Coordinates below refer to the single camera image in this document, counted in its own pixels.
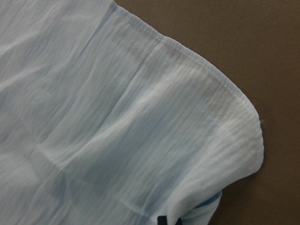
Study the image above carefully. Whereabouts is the light blue long-sleeve shirt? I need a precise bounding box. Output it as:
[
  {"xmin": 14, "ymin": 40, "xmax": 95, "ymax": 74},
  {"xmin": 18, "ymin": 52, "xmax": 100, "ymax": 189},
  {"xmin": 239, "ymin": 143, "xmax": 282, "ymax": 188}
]
[{"xmin": 0, "ymin": 0, "xmax": 264, "ymax": 225}]

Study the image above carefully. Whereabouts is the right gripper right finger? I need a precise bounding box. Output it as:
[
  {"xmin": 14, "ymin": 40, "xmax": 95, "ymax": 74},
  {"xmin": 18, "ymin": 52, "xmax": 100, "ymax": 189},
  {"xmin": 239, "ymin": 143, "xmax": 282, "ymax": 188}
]
[{"xmin": 175, "ymin": 218, "xmax": 182, "ymax": 225}]

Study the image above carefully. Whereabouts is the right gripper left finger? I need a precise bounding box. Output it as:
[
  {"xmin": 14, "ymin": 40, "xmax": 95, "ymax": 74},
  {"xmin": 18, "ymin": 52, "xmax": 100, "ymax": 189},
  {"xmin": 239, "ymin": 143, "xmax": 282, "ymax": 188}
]
[{"xmin": 157, "ymin": 216, "xmax": 167, "ymax": 225}]

